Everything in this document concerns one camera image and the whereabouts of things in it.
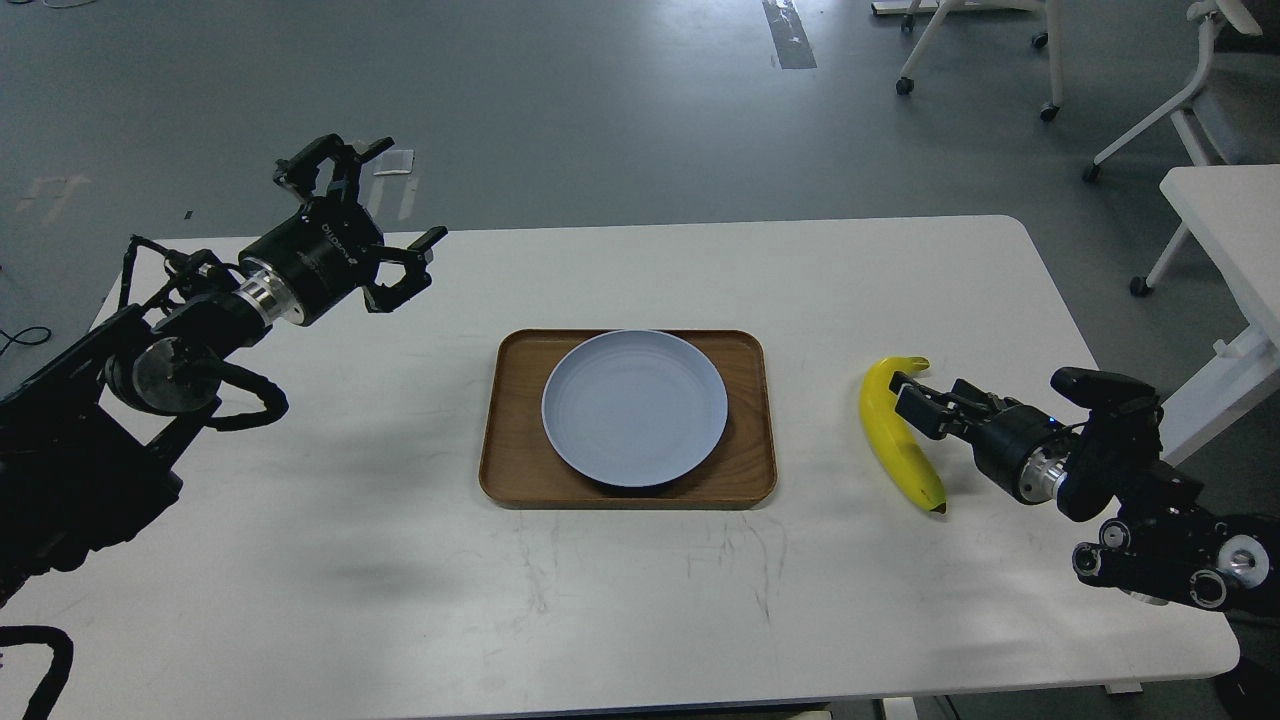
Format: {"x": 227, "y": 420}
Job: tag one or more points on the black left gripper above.
{"x": 332, "y": 246}

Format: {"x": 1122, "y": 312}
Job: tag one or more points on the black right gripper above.
{"x": 1022, "y": 450}

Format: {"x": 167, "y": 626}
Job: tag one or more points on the yellow banana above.
{"x": 892, "y": 441}

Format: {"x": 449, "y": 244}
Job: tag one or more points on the light blue plate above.
{"x": 634, "y": 409}

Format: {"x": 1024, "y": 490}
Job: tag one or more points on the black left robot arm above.
{"x": 91, "y": 440}

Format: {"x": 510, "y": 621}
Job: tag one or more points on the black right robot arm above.
{"x": 1160, "y": 546}

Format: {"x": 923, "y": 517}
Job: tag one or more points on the brown wooden tray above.
{"x": 519, "y": 468}

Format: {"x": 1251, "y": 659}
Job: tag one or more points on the white side table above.
{"x": 1232, "y": 213}

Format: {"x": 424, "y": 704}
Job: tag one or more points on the white chair base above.
{"x": 981, "y": 42}

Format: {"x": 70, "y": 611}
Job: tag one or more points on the grey floor tape strip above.
{"x": 792, "y": 48}

